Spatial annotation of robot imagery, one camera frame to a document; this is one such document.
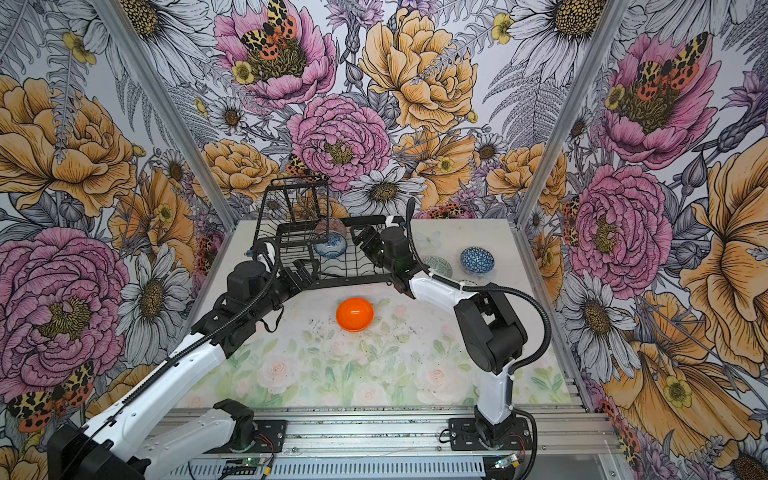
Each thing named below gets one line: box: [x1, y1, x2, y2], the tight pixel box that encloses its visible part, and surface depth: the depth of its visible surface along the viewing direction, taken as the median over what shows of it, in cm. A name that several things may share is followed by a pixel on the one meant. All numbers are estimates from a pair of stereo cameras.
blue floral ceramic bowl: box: [314, 231, 348, 258], surface depth 112 cm
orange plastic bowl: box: [336, 297, 375, 333], surface depth 93 cm
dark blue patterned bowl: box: [460, 246, 495, 275], surface depth 110 cm
